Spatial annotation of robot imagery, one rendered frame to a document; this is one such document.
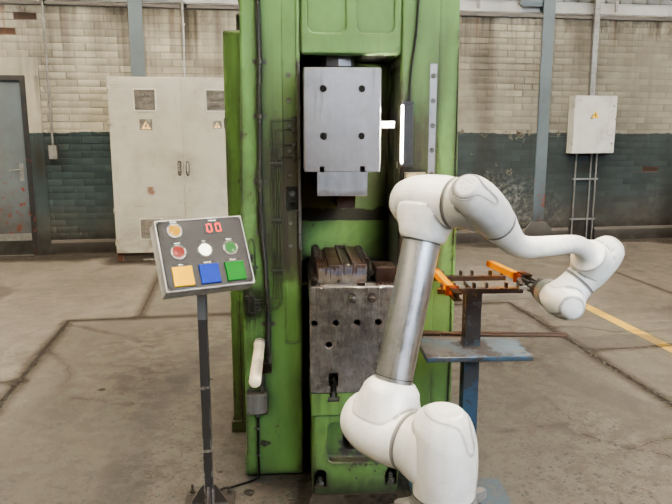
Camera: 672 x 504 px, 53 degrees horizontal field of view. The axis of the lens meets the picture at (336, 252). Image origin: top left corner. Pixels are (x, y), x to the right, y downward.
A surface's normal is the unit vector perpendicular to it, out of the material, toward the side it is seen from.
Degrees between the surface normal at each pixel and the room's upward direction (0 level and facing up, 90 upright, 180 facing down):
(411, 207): 79
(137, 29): 90
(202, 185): 90
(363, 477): 90
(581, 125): 90
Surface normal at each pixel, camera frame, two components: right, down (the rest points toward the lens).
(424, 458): -0.66, 0.11
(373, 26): 0.07, 0.18
